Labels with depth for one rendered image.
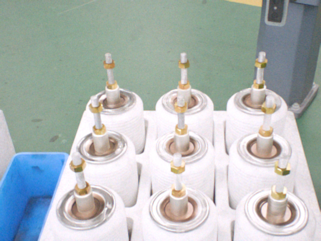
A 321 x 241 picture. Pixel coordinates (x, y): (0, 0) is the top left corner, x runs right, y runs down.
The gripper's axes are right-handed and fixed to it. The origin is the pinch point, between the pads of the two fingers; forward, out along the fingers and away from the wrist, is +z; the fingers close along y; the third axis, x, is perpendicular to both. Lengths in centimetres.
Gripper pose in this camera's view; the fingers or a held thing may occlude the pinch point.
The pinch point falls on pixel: (283, 0)
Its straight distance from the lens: 56.9
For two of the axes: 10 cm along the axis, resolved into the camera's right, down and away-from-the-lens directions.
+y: -4.0, 5.7, -7.2
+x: 9.1, 2.1, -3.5
